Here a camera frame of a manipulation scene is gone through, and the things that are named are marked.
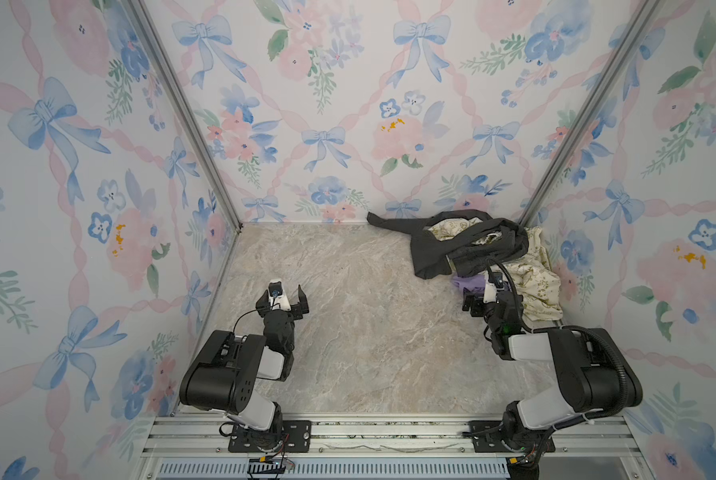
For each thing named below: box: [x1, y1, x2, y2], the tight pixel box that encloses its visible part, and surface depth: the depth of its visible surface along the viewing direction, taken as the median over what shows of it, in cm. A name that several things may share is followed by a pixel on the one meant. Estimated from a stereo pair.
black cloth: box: [367, 210, 529, 279], surface depth 106 cm
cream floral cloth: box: [428, 217, 563, 321], surface depth 97 cm
